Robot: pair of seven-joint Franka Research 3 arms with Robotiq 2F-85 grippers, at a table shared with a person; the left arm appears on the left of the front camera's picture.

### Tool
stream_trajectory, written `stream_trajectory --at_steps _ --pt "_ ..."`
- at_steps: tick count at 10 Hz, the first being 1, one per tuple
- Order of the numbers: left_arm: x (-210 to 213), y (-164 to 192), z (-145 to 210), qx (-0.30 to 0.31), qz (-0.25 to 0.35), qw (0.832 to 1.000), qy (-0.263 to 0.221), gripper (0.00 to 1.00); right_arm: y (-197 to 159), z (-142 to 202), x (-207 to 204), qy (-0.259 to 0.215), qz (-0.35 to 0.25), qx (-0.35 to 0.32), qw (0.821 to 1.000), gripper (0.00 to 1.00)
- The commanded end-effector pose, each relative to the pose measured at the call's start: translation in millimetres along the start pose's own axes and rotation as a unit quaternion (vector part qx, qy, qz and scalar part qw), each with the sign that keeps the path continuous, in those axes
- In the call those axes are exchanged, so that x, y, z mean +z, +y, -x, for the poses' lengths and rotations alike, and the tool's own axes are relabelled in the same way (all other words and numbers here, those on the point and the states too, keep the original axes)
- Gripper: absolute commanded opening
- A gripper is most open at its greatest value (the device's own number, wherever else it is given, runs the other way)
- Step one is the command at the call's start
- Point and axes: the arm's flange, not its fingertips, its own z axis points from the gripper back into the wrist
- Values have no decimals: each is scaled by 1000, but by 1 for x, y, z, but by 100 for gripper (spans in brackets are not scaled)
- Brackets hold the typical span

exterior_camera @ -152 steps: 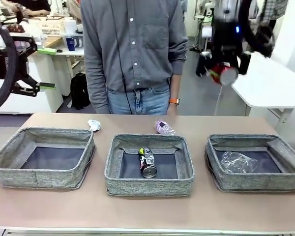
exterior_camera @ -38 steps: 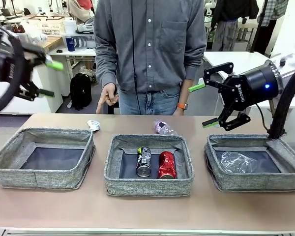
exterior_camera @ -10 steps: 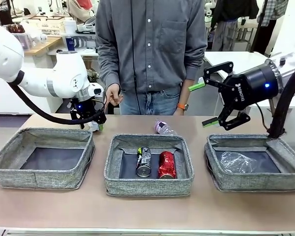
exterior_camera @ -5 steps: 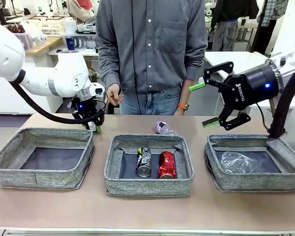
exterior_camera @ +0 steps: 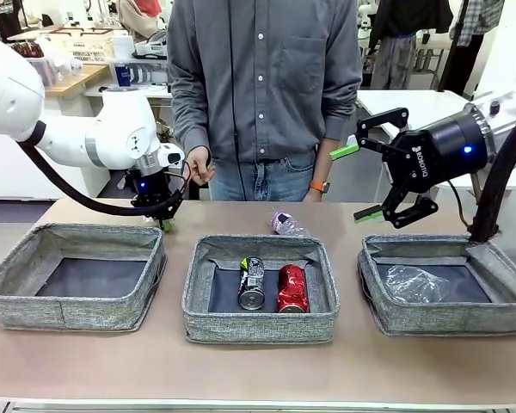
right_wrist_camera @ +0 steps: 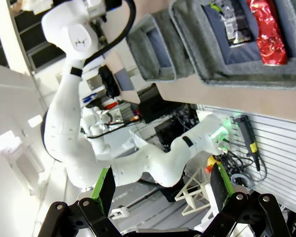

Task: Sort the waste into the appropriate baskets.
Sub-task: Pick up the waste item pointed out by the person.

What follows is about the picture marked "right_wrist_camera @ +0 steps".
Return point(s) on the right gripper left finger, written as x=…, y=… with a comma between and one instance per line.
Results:
x=106, y=191

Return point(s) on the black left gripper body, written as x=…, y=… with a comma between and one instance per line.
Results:
x=113, y=3

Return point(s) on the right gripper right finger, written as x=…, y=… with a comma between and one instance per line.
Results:
x=219, y=191

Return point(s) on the crushed black drink can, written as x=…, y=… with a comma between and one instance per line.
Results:
x=234, y=22

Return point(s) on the crushed red drink can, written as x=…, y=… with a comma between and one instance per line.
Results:
x=269, y=37

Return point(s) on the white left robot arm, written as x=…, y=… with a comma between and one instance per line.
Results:
x=64, y=123

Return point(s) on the small white robot arm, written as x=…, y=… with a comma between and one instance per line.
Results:
x=96, y=126

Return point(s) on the white lattice stand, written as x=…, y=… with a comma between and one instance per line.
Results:
x=195, y=195

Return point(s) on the yellow red emergency stop button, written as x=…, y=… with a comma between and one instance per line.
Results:
x=210, y=165

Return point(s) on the grey fabric basket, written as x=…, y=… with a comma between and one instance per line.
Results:
x=143, y=54
x=236, y=74

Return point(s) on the black handheld enabling device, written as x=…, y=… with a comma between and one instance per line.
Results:
x=247, y=138

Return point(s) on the black computer case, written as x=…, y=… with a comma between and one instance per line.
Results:
x=158, y=103

